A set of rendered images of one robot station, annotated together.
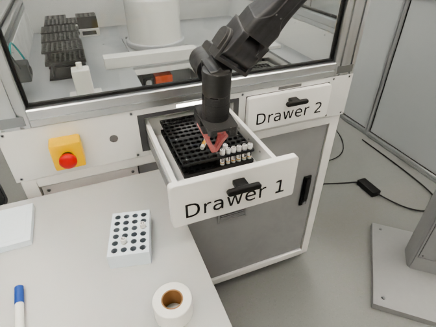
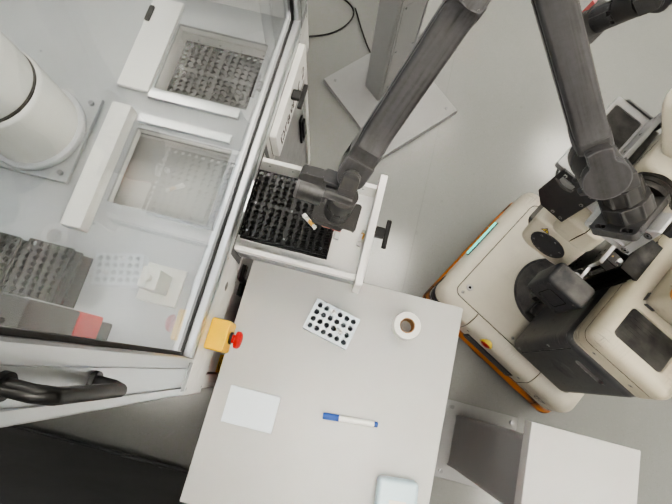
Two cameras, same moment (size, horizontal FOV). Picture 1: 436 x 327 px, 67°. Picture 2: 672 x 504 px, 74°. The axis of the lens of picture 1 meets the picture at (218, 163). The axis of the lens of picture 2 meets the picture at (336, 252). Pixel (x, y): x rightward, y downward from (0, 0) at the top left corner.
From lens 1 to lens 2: 0.82 m
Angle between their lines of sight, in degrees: 48
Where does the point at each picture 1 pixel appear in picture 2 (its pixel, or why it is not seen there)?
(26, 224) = (259, 396)
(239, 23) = (361, 164)
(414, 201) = (330, 17)
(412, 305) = (403, 132)
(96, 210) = (274, 335)
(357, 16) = not seen: outside the picture
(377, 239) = (341, 93)
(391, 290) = not seen: hidden behind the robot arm
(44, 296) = (339, 400)
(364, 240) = (331, 102)
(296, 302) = not seen: hidden behind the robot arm
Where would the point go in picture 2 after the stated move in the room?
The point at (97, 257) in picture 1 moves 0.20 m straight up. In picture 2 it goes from (328, 354) to (330, 351)
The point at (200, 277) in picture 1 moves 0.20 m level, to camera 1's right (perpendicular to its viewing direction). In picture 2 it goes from (391, 297) to (431, 239)
